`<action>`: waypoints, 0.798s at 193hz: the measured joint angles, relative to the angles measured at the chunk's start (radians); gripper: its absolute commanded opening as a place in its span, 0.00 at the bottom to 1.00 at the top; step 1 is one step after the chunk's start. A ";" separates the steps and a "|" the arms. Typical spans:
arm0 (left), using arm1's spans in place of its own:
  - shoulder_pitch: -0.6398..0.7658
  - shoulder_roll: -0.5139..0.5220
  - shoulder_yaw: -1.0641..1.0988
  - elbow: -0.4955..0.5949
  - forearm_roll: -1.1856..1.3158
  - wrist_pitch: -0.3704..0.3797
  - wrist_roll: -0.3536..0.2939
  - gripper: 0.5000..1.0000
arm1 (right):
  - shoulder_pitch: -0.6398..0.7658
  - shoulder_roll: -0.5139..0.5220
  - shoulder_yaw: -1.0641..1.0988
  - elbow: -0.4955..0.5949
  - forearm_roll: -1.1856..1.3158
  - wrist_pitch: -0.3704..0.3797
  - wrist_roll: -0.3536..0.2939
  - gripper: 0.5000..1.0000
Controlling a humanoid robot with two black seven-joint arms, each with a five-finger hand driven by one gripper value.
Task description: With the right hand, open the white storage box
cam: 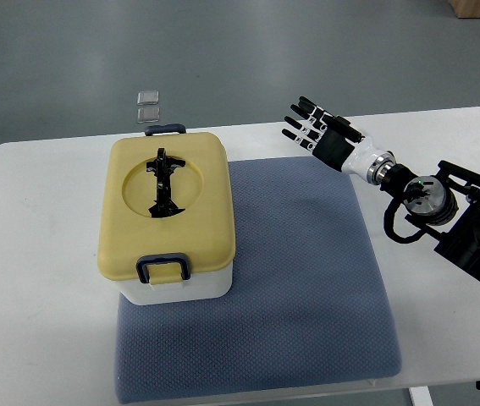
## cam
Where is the yellow storage box lid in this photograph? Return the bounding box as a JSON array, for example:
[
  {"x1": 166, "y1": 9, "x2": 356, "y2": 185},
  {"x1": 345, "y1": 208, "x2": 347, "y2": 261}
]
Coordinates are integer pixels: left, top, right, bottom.
[{"x1": 97, "y1": 132, "x2": 235, "y2": 284}]

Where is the floor metal plate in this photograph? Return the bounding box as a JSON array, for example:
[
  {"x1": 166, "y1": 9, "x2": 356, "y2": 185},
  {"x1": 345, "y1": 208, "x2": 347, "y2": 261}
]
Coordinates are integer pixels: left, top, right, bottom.
[
  {"x1": 137, "y1": 90, "x2": 159, "y2": 106},
  {"x1": 137, "y1": 106, "x2": 160, "y2": 123}
]

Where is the white storage box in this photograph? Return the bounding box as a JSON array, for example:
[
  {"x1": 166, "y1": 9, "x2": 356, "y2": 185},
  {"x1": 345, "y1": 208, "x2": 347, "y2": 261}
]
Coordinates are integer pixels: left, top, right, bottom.
[{"x1": 113, "y1": 262, "x2": 233, "y2": 305}]

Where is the upper floor metal plate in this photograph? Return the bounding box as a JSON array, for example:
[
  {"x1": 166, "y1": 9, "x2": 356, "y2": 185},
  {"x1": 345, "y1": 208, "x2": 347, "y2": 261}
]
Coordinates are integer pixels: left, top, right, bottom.
[{"x1": 137, "y1": 90, "x2": 159, "y2": 106}]

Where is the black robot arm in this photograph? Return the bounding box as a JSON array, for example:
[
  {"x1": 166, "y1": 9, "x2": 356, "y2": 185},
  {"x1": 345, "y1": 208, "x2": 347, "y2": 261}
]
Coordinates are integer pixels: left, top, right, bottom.
[{"x1": 376, "y1": 161, "x2": 480, "y2": 282}]

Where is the lower floor metal plate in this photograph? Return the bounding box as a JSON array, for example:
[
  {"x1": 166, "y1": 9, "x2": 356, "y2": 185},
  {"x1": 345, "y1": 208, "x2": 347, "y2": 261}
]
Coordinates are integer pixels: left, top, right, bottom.
[{"x1": 137, "y1": 106, "x2": 160, "y2": 123}]

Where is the blue grey fabric mat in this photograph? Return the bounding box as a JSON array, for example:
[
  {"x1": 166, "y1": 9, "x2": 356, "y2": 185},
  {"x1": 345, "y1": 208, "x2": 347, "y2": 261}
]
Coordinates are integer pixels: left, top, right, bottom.
[{"x1": 115, "y1": 156, "x2": 402, "y2": 403}]

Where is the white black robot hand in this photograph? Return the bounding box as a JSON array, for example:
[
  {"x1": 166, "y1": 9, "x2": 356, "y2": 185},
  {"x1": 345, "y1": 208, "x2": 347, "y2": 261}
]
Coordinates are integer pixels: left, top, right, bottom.
[{"x1": 282, "y1": 96, "x2": 396, "y2": 185}]

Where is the white table leg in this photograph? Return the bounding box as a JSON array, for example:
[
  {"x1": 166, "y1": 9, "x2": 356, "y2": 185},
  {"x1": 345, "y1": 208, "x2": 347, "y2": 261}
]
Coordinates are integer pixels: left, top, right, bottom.
[{"x1": 408, "y1": 386, "x2": 434, "y2": 406}]

